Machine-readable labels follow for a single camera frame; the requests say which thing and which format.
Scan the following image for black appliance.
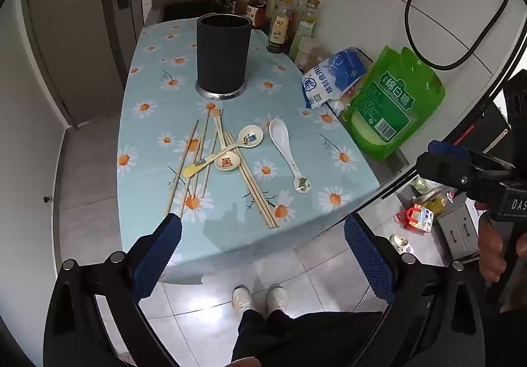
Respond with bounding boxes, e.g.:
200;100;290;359
451;97;511;158

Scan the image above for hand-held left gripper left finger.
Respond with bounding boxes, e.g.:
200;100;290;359
43;213;184;367

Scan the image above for white and blue salt bag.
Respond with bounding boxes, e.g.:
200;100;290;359
302;47;373;109

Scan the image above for steel sink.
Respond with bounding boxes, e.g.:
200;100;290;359
150;0;225;22

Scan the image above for person's right hand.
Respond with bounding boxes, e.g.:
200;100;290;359
477;215;508;283

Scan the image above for dark trousers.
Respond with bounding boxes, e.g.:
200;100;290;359
231;307;396;367

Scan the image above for cream spoon with bear print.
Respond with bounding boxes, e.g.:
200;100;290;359
209;110;240;172

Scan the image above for black cylindrical utensil holder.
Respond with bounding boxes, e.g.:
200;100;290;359
194;13;253;99

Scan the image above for bunch of wooden chopsticks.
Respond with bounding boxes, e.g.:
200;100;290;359
165;108;281;230

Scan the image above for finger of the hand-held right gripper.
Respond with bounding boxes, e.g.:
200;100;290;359
415;153;501;203
427;140;515;175

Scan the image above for grey metal cabinet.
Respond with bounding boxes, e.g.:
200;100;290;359
436;202;482;263

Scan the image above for blue daisy print tablecloth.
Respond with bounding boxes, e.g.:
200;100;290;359
116;18;380;284

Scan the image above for grey door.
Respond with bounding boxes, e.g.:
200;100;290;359
25;0;143;129

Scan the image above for white toothpick container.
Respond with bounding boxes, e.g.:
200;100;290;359
294;37;326;69

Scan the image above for black cable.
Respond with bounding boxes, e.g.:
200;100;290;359
404;0;510;71

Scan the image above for cream spoon with cartoon print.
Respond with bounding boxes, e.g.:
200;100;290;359
182;125;264;179

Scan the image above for white ceramic spoon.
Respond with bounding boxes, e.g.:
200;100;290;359
268;118;312;194

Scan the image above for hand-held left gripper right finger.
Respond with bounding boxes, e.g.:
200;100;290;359
344;213;486;367

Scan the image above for green sugar bag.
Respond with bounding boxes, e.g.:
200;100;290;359
341;46;446;162

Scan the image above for white shoe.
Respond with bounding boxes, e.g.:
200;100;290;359
232;285;252;314
267;286;288;314

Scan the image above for row of condiment bottles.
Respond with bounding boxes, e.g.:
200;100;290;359
235;0;322;55

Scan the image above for red snack packet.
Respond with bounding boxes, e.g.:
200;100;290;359
405;203;435;235

